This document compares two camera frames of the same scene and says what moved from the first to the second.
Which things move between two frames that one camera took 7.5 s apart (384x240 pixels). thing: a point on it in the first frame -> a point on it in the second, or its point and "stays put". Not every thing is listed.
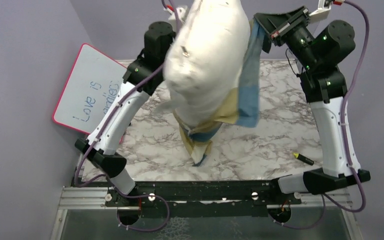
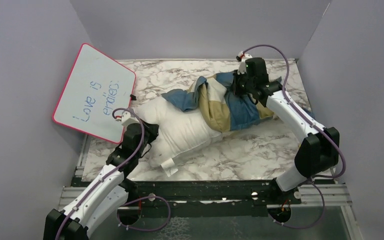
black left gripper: [175, 33] -> [153, 129]
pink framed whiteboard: [90, 91] stays put
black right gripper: [279, 25] -> [236, 77]
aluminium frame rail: [78, 195] stays put
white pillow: [206, 60] -> [179, 132]
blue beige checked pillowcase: [197, 141] -> [215, 100]
